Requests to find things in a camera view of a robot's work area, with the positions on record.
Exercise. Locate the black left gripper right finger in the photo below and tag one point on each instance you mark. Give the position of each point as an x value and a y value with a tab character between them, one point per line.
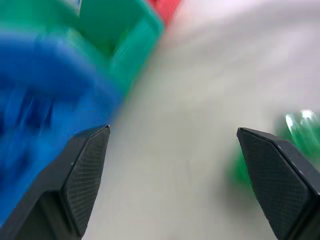
280	185

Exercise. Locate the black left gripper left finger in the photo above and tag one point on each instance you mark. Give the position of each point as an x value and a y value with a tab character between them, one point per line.
62	190

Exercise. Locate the blue plastic bin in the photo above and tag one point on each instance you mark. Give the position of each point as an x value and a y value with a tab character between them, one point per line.
42	100

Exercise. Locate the red plastic bin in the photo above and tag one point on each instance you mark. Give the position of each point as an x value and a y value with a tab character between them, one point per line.
165	8

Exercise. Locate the green plastic bin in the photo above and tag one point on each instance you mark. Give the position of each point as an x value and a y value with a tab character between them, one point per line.
120	37

